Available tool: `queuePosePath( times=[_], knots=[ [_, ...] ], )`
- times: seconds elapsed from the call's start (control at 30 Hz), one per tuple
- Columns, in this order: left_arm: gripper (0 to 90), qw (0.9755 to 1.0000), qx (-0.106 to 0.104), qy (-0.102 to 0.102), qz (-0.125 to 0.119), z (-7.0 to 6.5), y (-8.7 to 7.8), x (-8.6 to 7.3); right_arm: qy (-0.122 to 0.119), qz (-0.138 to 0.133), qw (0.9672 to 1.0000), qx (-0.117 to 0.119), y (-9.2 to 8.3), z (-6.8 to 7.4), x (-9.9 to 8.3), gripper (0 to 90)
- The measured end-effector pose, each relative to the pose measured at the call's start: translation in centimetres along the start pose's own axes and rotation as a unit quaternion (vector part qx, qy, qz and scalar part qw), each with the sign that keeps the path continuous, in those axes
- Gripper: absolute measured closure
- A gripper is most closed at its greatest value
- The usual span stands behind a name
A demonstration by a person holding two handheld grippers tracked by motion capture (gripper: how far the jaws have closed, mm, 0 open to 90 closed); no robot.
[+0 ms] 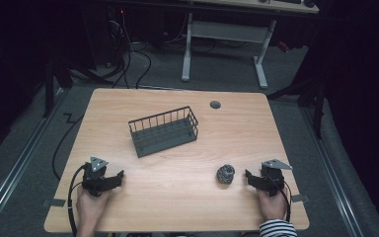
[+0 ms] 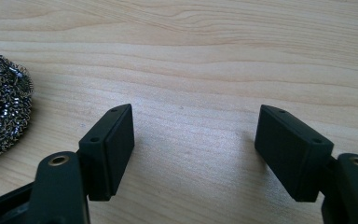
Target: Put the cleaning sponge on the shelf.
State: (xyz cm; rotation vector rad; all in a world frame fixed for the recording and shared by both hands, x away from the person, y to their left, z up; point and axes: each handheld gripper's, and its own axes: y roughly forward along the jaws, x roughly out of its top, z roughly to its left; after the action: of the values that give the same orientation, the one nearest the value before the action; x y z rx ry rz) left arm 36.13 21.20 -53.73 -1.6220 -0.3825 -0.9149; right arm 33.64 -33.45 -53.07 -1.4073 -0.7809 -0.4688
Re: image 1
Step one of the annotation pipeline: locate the metal floor rail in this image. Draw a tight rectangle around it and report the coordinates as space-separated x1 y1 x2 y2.
300 104 365 237
0 88 67 233

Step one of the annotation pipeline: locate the white-framed background desk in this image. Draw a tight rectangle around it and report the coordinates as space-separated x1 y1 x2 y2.
181 0 321 90

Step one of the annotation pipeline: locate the dark grey wire basket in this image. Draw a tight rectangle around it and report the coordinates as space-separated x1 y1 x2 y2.
127 105 199 159

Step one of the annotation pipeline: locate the small red object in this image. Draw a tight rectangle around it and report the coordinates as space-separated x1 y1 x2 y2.
277 40 291 53

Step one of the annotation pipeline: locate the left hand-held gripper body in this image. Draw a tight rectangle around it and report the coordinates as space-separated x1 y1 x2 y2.
81 156 114 198

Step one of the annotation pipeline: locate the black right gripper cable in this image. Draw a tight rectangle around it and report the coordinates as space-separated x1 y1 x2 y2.
265 172 292 223

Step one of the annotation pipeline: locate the person's right hand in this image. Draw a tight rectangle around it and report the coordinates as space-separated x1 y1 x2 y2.
256 189 289 222

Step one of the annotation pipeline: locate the steel wool scourer ball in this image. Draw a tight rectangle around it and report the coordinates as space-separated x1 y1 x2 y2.
215 163 237 186

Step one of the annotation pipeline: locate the person's left hand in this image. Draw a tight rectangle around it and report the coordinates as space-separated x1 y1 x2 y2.
75 187 114 228

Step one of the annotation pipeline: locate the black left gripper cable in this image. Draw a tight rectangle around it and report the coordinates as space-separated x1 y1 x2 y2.
66 163 89 237

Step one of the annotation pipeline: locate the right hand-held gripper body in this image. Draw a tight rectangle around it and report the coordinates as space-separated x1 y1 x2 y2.
259 159 293 198

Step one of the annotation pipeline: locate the grey tape strip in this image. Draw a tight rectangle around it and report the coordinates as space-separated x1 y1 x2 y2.
290 194 310 203
41 197 67 208

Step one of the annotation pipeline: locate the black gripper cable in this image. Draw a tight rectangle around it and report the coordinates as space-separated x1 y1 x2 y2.
66 163 89 237
265 172 292 223

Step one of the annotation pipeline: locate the black metal stand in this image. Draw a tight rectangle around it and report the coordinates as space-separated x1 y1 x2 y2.
41 58 75 119
266 63 328 140

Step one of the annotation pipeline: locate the black floor cable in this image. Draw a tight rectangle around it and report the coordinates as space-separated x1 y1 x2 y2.
51 113 85 181

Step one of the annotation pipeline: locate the bundle of black floor cables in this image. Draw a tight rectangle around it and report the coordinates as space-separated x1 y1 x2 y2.
107 9 153 90

